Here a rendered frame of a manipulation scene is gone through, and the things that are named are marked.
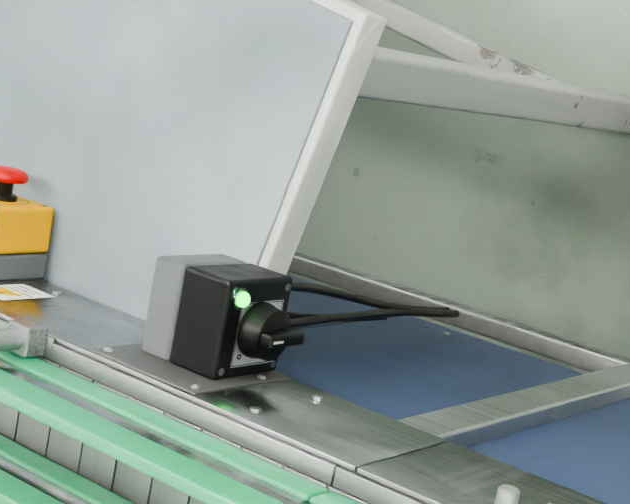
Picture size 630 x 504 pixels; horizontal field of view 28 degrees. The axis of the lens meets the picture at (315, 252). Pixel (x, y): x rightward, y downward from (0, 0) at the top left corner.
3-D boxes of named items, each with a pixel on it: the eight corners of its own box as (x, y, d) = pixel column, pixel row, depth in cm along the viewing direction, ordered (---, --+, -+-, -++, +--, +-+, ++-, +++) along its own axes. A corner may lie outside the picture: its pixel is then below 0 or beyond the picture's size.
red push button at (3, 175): (-30, 198, 116) (-24, 162, 115) (5, 198, 119) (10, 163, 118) (-2, 208, 113) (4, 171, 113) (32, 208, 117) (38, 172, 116)
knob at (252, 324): (268, 353, 100) (301, 366, 98) (231, 359, 96) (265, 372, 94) (278, 299, 99) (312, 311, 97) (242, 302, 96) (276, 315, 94)
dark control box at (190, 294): (208, 342, 107) (138, 351, 100) (224, 252, 105) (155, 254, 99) (282, 372, 102) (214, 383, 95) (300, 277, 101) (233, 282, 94)
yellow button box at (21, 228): (1, 261, 122) (-63, 263, 116) (12, 186, 121) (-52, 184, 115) (48, 280, 118) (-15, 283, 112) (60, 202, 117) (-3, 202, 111)
